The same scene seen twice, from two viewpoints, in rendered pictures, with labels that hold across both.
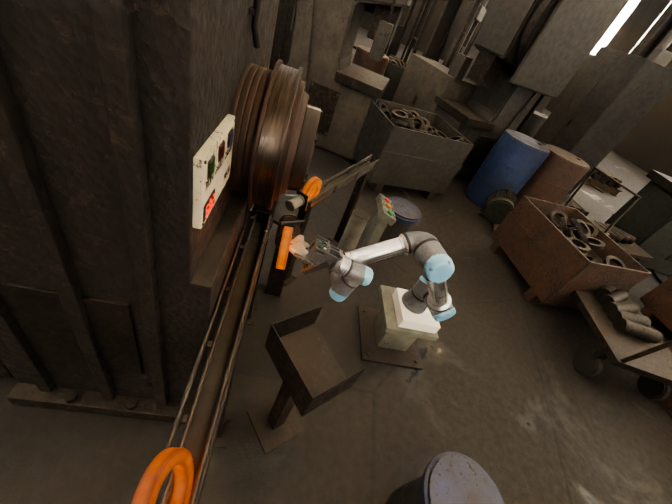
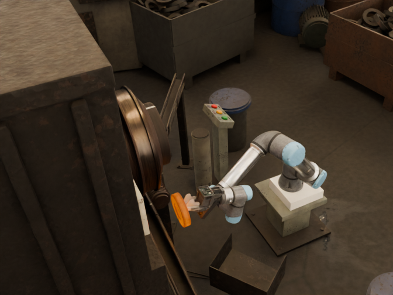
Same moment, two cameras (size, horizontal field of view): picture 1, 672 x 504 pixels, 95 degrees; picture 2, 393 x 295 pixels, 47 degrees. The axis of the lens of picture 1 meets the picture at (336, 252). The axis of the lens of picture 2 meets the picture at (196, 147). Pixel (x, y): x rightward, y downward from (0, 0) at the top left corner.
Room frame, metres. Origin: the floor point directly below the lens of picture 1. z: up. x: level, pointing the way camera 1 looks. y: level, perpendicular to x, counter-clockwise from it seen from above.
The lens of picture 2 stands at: (-0.56, 0.24, 2.29)
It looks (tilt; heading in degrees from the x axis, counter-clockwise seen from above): 39 degrees down; 353
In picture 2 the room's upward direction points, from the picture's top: 5 degrees counter-clockwise
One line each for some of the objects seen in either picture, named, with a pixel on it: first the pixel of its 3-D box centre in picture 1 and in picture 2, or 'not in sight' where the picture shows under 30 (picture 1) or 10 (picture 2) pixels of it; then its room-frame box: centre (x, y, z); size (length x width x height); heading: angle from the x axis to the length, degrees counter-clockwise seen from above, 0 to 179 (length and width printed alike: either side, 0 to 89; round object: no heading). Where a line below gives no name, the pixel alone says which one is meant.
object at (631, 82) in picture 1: (577, 133); not in sight; (5.51, -2.63, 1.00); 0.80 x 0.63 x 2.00; 20
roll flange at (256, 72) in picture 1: (252, 133); (114, 146); (0.97, 0.41, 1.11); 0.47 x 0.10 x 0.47; 15
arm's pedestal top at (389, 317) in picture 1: (406, 311); (289, 193); (1.32, -0.53, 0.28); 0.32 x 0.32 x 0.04; 15
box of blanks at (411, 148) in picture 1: (405, 149); (189, 27); (3.69, -0.27, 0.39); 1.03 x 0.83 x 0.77; 120
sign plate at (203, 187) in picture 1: (215, 168); (132, 193); (0.63, 0.35, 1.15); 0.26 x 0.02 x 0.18; 15
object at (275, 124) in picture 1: (277, 140); (133, 140); (0.99, 0.33, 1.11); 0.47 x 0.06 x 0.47; 15
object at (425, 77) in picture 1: (424, 106); not in sight; (5.42, -0.38, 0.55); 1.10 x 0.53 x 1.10; 35
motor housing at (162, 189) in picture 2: (281, 257); (158, 213); (1.34, 0.29, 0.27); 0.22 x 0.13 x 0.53; 15
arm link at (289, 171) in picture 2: (428, 286); (294, 163); (1.31, -0.54, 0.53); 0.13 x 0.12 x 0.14; 31
